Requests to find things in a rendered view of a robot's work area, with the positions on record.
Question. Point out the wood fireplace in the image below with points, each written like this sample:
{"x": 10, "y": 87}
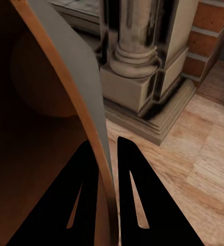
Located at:
{"x": 140, "y": 47}

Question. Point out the trash can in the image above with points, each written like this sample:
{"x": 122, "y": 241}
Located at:
{"x": 51, "y": 101}

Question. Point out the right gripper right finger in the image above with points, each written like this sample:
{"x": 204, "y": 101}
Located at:
{"x": 168, "y": 225}

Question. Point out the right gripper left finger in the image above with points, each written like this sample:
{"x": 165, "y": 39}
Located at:
{"x": 47, "y": 222}

